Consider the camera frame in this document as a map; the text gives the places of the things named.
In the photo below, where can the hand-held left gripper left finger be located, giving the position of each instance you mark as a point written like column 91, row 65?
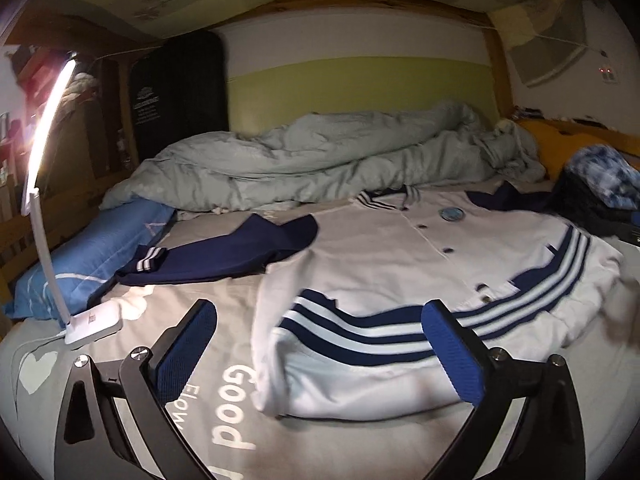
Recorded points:
column 187, row 350

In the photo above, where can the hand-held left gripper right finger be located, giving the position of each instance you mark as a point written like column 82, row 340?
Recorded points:
column 452, row 355

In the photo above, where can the white and navy striped jacket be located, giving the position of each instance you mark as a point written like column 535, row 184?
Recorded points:
column 400, row 260

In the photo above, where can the grey printed bed sheet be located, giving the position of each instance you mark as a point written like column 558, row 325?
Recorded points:
column 200, row 280

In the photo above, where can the white desk lamp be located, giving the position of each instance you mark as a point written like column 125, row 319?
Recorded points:
column 95, row 327

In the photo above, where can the blue pillow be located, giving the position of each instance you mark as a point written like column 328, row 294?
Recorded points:
column 100, row 245

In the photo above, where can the black puffer jacket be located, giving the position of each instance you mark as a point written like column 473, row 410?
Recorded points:
column 580, row 210

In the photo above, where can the pale grey-green duvet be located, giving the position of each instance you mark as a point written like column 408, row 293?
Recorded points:
column 300, row 160

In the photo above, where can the blue tie-dye shirt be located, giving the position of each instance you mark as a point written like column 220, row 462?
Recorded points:
column 605, row 175

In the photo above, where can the black padded bag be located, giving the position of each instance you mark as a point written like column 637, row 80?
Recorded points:
column 180, row 95

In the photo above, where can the white wall power strip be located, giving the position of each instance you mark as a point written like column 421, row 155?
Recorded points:
column 609, row 74

